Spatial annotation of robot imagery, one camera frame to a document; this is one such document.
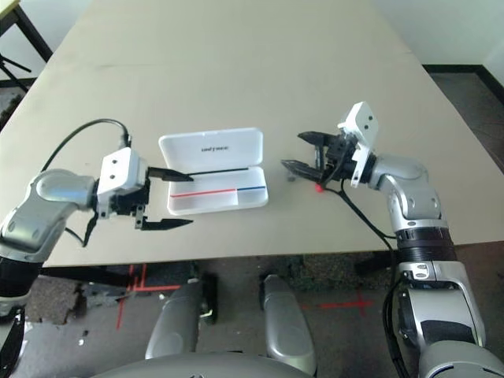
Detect red floor tape lines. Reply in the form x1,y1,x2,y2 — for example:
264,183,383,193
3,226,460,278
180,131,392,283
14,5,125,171
116,264,182,330

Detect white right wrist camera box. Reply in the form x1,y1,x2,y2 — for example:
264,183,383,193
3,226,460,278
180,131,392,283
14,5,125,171
337,101,380,187

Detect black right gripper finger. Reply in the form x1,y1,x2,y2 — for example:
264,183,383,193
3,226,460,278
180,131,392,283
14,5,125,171
280,159,328,183
297,131,335,146

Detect silver robot leg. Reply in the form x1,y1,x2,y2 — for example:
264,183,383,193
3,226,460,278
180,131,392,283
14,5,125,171
261,274,317,375
144,277,206,361

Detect white plastic pencil case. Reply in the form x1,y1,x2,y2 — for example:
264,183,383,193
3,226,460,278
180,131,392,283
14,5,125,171
157,127,270,217

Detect silver right robot leg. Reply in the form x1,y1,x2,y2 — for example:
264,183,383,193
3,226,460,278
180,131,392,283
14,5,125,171
261,274,317,375

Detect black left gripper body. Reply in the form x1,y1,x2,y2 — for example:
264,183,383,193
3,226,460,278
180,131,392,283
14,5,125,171
106,172,153,232

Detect black tripod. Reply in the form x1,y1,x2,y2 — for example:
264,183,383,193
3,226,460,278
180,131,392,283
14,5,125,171
0,53,32,94

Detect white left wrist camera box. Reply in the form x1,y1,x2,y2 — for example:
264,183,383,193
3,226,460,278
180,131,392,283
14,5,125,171
95,148,150,220

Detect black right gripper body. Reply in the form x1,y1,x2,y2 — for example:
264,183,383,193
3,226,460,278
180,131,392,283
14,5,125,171
314,133,361,184

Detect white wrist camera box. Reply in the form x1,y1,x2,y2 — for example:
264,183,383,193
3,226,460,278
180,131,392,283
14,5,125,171
337,101,380,187
95,148,150,220

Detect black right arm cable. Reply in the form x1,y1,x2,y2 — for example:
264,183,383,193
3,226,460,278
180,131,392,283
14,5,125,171
321,149,413,378

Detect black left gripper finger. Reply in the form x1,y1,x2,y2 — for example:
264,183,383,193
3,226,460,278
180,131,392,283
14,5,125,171
147,166,195,183
139,218,195,232

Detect grey robot torso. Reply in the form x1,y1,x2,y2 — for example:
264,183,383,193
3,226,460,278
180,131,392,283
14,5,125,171
88,352,312,378

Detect silver left robot leg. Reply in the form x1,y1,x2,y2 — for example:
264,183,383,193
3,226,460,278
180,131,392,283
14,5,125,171
144,277,206,361

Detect black framed side table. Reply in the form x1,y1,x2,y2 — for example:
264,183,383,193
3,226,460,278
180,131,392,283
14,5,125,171
0,0,54,60

